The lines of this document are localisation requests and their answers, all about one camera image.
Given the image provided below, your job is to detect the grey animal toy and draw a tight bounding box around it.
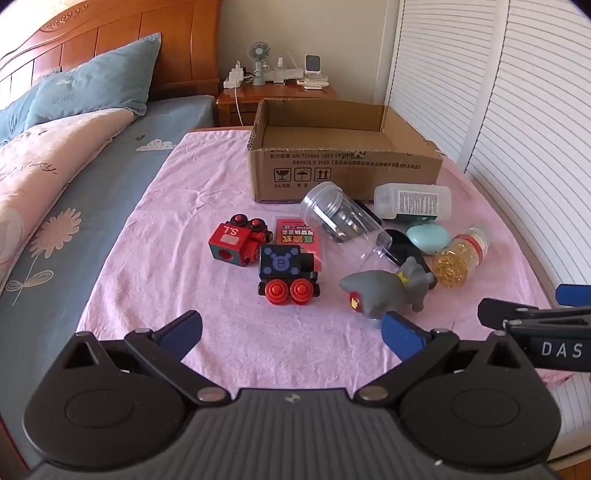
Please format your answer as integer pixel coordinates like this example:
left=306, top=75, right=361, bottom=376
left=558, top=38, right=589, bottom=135
left=340, top=257, right=437, bottom=320

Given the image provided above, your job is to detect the red card pack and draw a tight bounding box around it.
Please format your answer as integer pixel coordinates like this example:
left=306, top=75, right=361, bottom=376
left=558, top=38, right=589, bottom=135
left=274, top=218, right=327, bottom=274

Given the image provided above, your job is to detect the blue floral bed sheet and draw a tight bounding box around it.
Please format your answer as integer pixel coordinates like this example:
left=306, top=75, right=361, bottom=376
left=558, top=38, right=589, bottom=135
left=0, top=95, right=218, bottom=462

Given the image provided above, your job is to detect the black toy train car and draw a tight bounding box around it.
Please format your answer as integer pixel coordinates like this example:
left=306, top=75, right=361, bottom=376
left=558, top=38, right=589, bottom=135
left=257, top=244, right=320, bottom=306

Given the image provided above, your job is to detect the wooden headboard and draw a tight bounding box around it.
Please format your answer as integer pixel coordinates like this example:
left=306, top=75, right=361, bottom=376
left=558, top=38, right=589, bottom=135
left=0, top=0, right=222, bottom=116

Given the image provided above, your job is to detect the small green desk fan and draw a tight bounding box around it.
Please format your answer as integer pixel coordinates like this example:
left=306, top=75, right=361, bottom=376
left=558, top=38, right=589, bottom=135
left=248, top=41, right=271, bottom=86

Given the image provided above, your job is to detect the pink quilt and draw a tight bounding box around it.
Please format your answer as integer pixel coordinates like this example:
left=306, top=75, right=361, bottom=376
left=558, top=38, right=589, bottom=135
left=0, top=108, right=139, bottom=289

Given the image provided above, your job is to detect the yellow bead bottle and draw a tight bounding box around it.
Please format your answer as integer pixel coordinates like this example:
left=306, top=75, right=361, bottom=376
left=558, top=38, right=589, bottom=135
left=433, top=224, right=492, bottom=288

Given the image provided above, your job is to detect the brown cardboard box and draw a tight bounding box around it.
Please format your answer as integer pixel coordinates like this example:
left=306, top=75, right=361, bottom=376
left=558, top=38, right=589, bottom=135
left=246, top=98, right=444, bottom=204

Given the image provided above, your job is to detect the clear plastic jar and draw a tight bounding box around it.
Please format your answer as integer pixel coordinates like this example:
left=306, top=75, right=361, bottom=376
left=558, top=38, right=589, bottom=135
left=300, top=181, right=393, bottom=273

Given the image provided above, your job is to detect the red toy train engine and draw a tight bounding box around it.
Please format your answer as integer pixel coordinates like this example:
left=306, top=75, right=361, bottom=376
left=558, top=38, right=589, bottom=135
left=208, top=213, right=274, bottom=267

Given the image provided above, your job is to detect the black oval case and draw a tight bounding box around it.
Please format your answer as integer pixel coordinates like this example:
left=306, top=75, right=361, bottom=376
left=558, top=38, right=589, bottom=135
left=384, top=228, right=426, bottom=268

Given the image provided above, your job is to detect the white louvered closet door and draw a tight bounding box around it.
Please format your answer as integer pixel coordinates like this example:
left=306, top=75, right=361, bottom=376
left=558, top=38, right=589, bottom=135
left=462, top=0, right=591, bottom=480
left=385, top=0, right=512, bottom=162

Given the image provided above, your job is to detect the white router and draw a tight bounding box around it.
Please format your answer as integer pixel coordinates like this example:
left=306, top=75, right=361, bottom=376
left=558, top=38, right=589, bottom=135
left=284, top=52, right=308, bottom=83

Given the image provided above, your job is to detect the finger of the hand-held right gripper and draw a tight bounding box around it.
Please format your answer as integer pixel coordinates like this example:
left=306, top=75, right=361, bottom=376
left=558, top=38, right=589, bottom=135
left=555, top=284, right=591, bottom=306
left=477, top=298, right=591, bottom=330

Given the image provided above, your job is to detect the pink cloth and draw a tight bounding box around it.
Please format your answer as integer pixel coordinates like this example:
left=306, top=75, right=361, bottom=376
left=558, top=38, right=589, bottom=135
left=76, top=129, right=575, bottom=402

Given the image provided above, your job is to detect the translucent white plastic bottle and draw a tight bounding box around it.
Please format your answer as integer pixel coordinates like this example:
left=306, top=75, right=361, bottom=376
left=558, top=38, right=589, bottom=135
left=373, top=183, right=452, bottom=221

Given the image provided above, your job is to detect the teal egg-shaped case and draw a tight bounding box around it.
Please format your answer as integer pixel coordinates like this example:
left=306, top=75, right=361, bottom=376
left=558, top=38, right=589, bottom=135
left=406, top=222, right=451, bottom=256

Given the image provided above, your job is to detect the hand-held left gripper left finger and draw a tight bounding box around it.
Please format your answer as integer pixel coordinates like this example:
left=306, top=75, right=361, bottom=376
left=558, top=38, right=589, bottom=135
left=60, top=310, right=234, bottom=408

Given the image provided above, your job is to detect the wooden nightstand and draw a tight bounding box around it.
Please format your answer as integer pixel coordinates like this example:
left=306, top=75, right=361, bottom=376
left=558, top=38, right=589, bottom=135
left=217, top=84, right=340, bottom=128

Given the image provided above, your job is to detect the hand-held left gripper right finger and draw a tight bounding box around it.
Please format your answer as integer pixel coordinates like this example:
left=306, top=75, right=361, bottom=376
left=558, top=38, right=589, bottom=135
left=353, top=311, right=537, bottom=409

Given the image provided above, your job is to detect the blue pillow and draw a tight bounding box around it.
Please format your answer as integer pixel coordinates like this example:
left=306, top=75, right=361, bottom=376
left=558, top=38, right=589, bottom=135
left=0, top=69, right=61, bottom=145
left=25, top=33, right=162, bottom=131

